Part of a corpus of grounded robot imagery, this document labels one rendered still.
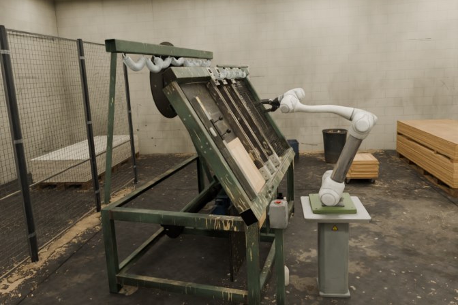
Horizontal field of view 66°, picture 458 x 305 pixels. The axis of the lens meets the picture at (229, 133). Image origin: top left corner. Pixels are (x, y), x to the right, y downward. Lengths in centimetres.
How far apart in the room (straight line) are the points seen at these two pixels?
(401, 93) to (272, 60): 294
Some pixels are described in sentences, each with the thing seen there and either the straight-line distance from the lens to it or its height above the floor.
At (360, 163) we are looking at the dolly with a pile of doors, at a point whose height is 36.
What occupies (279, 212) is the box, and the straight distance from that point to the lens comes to 265.
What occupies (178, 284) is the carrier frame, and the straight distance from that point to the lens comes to 324.
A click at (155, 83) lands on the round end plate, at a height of 183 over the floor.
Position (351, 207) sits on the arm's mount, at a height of 79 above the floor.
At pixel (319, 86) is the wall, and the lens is 838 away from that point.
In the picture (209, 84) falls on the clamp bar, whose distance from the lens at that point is 335.
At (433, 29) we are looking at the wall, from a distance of 898.
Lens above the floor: 188
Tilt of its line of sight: 9 degrees down
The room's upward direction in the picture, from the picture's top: 3 degrees counter-clockwise
